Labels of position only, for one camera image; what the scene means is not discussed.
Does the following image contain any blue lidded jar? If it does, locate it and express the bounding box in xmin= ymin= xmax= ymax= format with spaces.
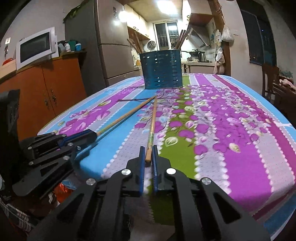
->
xmin=75 ymin=43 xmax=82 ymax=51

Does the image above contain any dark wooden side table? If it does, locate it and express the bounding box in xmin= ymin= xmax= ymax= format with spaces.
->
xmin=273 ymin=82 xmax=296 ymax=127

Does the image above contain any blue perforated utensil holder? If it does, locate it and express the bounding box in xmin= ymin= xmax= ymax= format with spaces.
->
xmin=140 ymin=49 xmax=183 ymax=89

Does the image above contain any range hood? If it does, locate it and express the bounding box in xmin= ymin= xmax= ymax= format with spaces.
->
xmin=188 ymin=25 xmax=211 ymax=49

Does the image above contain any grey refrigerator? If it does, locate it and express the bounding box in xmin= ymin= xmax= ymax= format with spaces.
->
xmin=64 ymin=1 xmax=140 ymax=95

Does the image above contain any orange wooden cabinet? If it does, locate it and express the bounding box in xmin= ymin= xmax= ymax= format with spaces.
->
xmin=1 ymin=51 xmax=87 ymax=141

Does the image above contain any white plastic bag hanging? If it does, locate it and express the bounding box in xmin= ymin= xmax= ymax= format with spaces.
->
xmin=222 ymin=25 xmax=234 ymax=43

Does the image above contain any steel kettle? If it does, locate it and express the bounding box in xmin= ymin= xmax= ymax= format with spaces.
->
xmin=198 ymin=51 xmax=207 ymax=62

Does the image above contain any white microwave oven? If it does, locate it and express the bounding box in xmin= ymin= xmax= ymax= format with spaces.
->
xmin=16 ymin=27 xmax=59 ymax=70

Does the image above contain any floral striped tablecloth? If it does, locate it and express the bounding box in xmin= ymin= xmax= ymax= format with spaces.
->
xmin=40 ymin=74 xmax=295 ymax=237

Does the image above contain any wooden chair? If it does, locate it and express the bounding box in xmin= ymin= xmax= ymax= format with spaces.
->
xmin=261 ymin=63 xmax=280 ymax=99

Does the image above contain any kitchen window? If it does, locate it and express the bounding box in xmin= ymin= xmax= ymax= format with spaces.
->
xmin=154 ymin=21 xmax=179 ymax=50

